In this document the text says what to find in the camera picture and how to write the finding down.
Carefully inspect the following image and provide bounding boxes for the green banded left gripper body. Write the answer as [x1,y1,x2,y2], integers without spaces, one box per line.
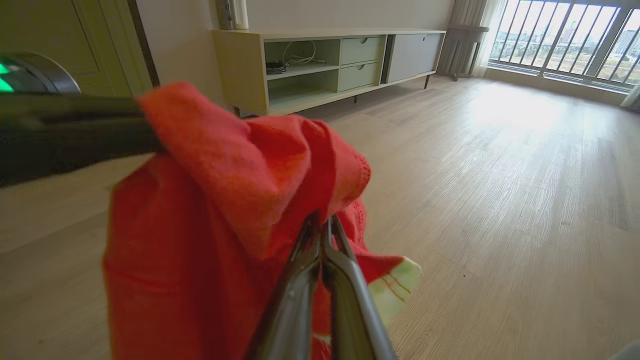
[0,52,81,96]

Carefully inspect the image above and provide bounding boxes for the small grey side table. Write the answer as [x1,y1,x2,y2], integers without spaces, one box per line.
[439,24,490,82]

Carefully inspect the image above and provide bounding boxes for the grey window railing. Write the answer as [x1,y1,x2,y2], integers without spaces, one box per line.
[488,0,640,94]

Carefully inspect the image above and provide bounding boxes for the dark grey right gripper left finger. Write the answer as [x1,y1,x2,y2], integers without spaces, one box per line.
[244,214,323,360]

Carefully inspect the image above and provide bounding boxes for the grey fabric sofa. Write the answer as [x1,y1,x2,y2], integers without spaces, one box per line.
[607,340,640,360]

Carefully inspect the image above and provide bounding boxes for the grey cabinet sliding door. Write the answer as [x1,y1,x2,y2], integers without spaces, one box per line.
[384,33,444,84]

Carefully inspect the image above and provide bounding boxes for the red and white garment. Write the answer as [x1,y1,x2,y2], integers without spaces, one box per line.
[102,81,424,360]

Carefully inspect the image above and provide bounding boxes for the pale green cabinet drawer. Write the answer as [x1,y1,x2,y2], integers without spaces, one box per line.
[340,36,384,66]
[338,61,380,93]

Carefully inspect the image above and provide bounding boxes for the pale green TV cabinet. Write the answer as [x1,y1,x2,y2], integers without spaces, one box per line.
[211,27,447,117]

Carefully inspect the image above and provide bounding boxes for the white cable in cabinet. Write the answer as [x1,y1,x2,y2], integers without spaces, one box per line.
[281,40,327,66]

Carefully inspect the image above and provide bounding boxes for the beige panelled door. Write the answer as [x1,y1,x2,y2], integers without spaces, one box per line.
[0,0,154,98]

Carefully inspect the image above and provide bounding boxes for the white sheer curtain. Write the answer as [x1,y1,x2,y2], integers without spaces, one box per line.
[446,0,509,79]
[620,84,640,111]

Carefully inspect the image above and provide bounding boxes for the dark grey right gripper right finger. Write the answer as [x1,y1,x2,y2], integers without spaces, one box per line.
[322,215,399,360]

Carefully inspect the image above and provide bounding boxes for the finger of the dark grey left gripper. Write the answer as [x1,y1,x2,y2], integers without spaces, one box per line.
[0,94,164,188]

